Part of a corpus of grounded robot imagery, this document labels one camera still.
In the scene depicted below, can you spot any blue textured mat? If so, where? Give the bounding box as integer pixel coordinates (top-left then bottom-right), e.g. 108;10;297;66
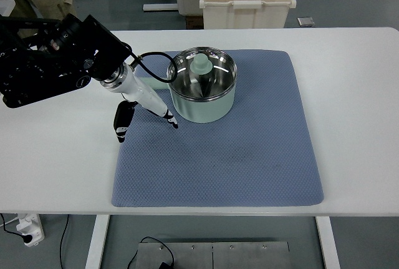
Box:
111;49;325;209

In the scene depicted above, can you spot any glass lid with green knob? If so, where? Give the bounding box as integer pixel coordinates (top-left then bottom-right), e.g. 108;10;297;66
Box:
166;46;238;101

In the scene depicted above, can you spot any black power strip cable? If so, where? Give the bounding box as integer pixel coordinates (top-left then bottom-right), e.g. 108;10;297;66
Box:
0;213;32;240

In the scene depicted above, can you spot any white table leg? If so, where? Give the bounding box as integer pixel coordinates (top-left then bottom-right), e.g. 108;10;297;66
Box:
85;215;110;269
315;216;341;269

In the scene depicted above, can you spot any grey metal plate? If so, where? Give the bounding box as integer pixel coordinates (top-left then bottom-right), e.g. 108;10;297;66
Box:
137;240;291;269

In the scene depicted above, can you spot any green pot with handle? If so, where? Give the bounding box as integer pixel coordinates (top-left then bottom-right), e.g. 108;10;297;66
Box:
137;46;238;124

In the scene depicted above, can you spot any cardboard box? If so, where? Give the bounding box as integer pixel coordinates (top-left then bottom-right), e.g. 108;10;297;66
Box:
186;15;205;29

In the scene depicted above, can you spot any thin black floor cable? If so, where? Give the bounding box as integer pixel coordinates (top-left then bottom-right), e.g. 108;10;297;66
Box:
60;215;70;269

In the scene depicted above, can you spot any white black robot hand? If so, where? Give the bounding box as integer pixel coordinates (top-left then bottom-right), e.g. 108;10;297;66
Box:
105;67;180;144

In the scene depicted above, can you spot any white side table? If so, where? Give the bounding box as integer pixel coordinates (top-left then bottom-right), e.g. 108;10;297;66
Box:
0;0;16;17

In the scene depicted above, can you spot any white power strip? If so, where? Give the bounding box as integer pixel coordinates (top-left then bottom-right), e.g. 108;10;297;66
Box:
15;213;45;247

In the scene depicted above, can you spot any black adapter cable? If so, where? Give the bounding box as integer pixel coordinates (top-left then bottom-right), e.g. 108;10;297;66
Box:
126;236;175;269

